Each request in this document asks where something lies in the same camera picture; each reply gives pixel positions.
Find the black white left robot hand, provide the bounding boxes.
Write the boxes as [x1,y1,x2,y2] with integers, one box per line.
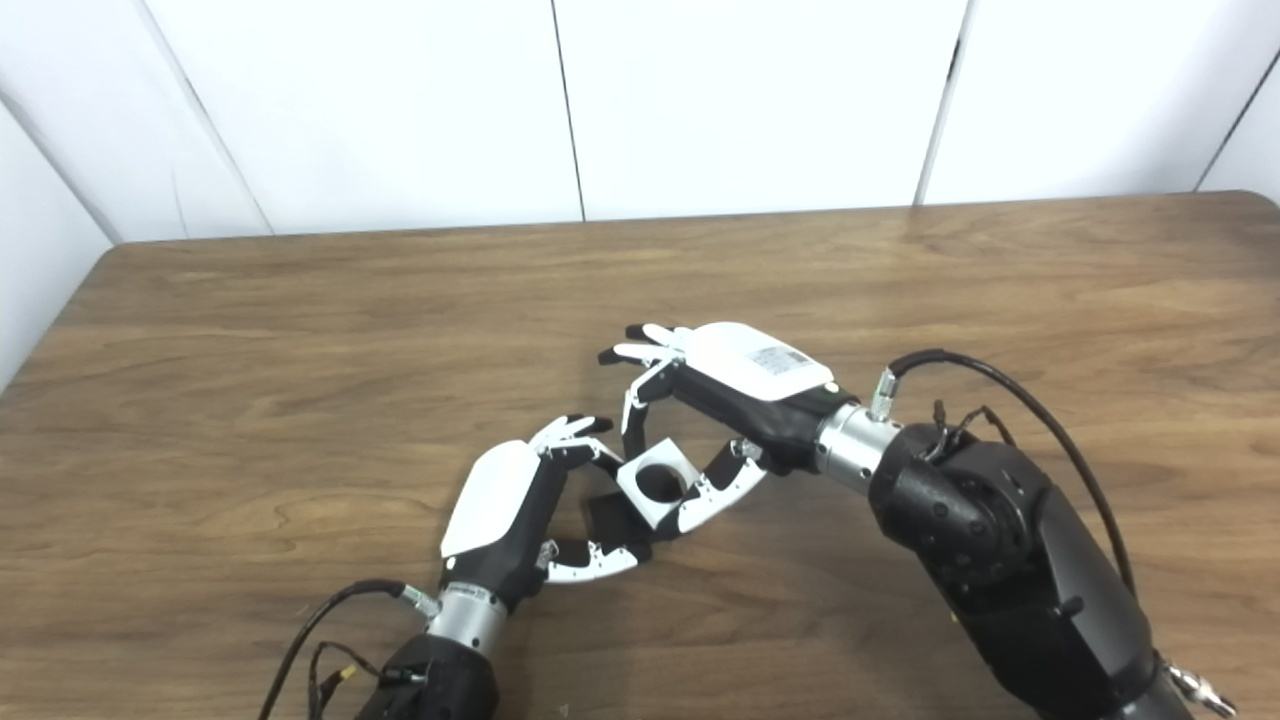
[440,414,651,611]

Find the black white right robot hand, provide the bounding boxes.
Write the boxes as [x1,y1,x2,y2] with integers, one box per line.
[598,322,859,534]

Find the black peg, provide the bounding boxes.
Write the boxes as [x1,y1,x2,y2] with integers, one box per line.
[585,465,691,546]

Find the white square piece with hole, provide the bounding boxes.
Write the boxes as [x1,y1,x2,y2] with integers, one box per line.
[616,437,698,531]

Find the thin right wrist wires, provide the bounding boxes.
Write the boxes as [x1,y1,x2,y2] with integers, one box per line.
[930,400,1016,461]

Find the thin wrist wires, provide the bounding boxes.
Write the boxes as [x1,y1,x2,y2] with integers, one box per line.
[308,642,426,720]
[930,400,1016,461]

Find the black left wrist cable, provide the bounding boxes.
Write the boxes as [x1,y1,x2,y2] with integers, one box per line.
[258,579,441,720]

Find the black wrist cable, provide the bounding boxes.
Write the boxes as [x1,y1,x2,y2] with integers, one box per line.
[870,349,1139,601]
[258,579,441,720]

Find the thin left wrist wires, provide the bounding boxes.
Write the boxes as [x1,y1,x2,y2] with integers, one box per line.
[308,642,426,720]

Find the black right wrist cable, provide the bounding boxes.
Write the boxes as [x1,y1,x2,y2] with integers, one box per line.
[870,349,1139,601]

